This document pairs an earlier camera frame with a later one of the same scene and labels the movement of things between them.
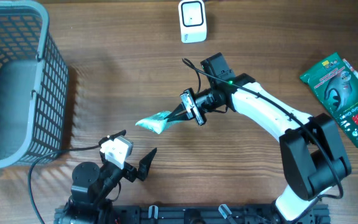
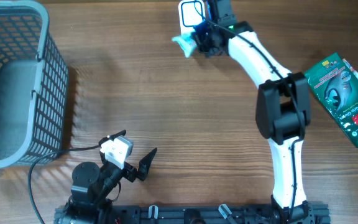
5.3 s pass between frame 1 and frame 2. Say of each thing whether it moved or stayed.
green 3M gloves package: stayed
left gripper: stayed
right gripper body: moved
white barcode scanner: stayed
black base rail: stayed
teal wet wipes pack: moved
